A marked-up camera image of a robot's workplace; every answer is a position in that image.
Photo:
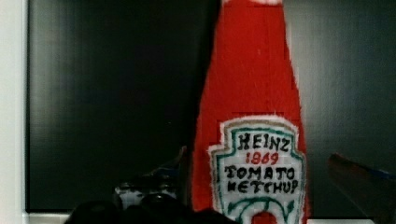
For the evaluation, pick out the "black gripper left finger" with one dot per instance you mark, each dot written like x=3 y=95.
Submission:
x=165 y=179

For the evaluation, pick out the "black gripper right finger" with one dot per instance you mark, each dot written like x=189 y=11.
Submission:
x=372 y=191

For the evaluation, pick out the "red plush ketchup bottle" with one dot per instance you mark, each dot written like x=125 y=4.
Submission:
x=249 y=155

